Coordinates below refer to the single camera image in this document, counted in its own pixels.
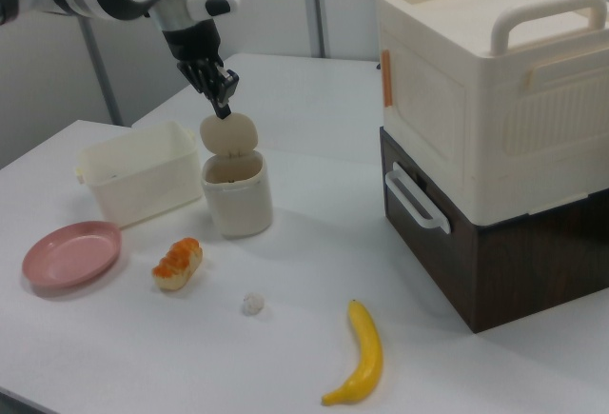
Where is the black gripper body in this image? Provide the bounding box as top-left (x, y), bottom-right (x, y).
top-left (161, 18), bottom-right (226, 97)

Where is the small cream trash can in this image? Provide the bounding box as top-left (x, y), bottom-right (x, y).
top-left (198, 112), bottom-right (274, 240)

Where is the translucent white plastic container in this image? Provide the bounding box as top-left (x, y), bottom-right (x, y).
top-left (73, 121), bottom-right (201, 229)

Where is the bread with orange topping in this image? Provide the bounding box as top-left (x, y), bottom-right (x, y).
top-left (150, 236), bottom-right (205, 293)

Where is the crumpled white paper ball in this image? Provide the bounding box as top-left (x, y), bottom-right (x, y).
top-left (241, 291), bottom-right (265, 317)

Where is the pink plate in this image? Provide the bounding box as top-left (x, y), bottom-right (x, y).
top-left (21, 221), bottom-right (123, 290)

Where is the yellow banana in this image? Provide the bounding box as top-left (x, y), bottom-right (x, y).
top-left (321, 299), bottom-right (384, 406)

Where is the dark brown drawer cabinet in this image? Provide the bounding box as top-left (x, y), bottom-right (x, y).
top-left (379, 126), bottom-right (609, 335)

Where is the white drawer handle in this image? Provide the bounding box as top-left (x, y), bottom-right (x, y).
top-left (383, 162), bottom-right (452, 234)

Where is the cream storage box with handles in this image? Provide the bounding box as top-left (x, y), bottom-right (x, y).
top-left (374, 0), bottom-right (609, 225)

